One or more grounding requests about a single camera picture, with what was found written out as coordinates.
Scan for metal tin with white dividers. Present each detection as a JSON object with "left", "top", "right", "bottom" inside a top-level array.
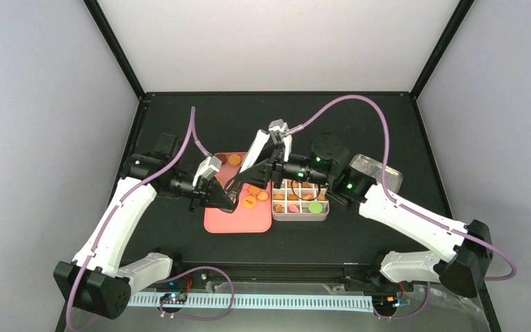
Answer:
[{"left": 270, "top": 180, "right": 330, "bottom": 221}]

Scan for pink cookie in tin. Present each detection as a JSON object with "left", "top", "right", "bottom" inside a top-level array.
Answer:
[{"left": 287, "top": 203, "right": 301, "bottom": 213}]

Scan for silver metal tongs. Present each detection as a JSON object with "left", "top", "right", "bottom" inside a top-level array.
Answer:
[{"left": 224, "top": 129, "right": 272, "bottom": 203}]

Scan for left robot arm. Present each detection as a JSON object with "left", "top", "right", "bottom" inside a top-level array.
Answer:
[{"left": 53, "top": 134, "right": 235, "bottom": 319}]

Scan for pale oval cookie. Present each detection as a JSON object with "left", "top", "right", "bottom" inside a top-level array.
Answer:
[{"left": 256, "top": 190, "right": 270, "bottom": 201}]

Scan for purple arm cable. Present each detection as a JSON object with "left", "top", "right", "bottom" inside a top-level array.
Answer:
[
  {"left": 286, "top": 95, "right": 517, "bottom": 282},
  {"left": 65, "top": 106, "right": 214, "bottom": 331}
]

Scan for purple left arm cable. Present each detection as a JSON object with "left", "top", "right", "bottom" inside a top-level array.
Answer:
[{"left": 65, "top": 106, "right": 214, "bottom": 331}]

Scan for round orange cookie top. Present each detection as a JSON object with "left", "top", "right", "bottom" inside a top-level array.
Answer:
[{"left": 227, "top": 154, "right": 243, "bottom": 167}]

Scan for pale flower cookie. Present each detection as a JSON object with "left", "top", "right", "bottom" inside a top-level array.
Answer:
[{"left": 248, "top": 185, "right": 262, "bottom": 196}]

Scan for green round cookie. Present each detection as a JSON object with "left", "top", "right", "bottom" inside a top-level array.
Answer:
[{"left": 308, "top": 201, "right": 324, "bottom": 214}]

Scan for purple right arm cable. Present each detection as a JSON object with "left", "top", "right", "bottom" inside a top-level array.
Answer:
[{"left": 286, "top": 95, "right": 517, "bottom": 282}]

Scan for pink plastic tray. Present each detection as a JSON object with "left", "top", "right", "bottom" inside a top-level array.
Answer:
[{"left": 204, "top": 152, "right": 272, "bottom": 234}]

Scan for silver tin lid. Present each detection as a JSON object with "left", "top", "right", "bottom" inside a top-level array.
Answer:
[{"left": 349, "top": 154, "right": 403, "bottom": 194}]

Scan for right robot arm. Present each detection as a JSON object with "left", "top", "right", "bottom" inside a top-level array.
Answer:
[{"left": 235, "top": 133, "right": 493, "bottom": 298}]

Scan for black front rail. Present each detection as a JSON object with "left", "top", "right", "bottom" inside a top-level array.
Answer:
[{"left": 170, "top": 261, "right": 386, "bottom": 283}]

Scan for white slotted cable duct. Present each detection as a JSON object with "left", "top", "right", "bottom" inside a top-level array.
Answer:
[{"left": 128, "top": 292, "right": 373, "bottom": 313}]

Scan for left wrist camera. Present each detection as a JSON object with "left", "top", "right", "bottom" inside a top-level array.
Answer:
[{"left": 192, "top": 155, "right": 222, "bottom": 187}]

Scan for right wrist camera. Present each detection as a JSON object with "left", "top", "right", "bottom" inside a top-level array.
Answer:
[{"left": 268, "top": 119, "right": 292, "bottom": 162}]

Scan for dark chocolate round cookie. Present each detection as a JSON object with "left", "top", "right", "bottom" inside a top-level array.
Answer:
[{"left": 216, "top": 154, "right": 227, "bottom": 165}]

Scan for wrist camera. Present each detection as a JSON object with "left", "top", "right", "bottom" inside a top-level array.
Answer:
[
  {"left": 192, "top": 155, "right": 222, "bottom": 187},
  {"left": 268, "top": 119, "right": 292, "bottom": 162}
]

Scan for round cookie with red mark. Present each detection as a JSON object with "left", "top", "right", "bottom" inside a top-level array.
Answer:
[{"left": 241, "top": 195, "right": 257, "bottom": 209}]

